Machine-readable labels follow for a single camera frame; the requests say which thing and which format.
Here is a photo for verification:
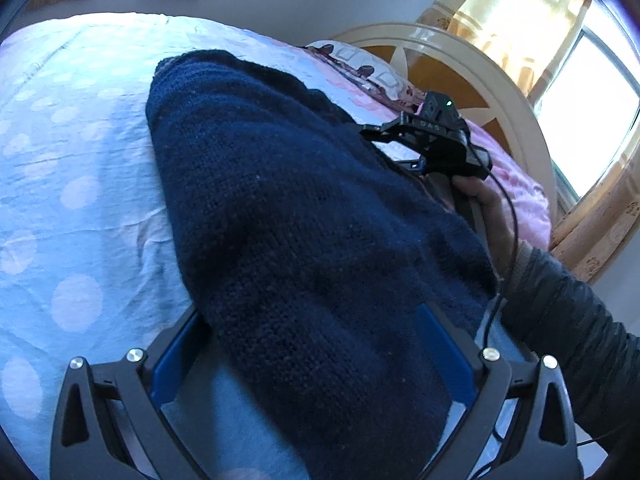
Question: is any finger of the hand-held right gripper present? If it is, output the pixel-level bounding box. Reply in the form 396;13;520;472
360;114;417;145
395;156;432;177

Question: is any large bright window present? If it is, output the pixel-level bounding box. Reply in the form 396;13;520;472
530;5;640;202

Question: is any cream and orange headboard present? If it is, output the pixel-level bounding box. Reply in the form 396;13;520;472
330;22;558;211

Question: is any person's right forearm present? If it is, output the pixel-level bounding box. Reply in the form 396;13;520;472
500;240;640;441

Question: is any navy blue knit sweater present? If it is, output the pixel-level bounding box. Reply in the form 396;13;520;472
145;49;498;480

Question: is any pink polka dot bed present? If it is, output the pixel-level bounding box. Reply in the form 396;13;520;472
0;11;501;480

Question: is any black cable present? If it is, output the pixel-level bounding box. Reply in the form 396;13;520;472
469;142;521;341

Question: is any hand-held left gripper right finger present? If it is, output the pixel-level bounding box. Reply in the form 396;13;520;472
415;300;586;480

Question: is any person's right hand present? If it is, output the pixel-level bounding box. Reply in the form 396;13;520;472
452;175;521;282

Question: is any white patterned pillow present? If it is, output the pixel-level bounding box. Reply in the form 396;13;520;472
305;40;418;107

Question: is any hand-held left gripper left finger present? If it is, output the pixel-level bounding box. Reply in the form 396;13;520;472
50;305;216;480

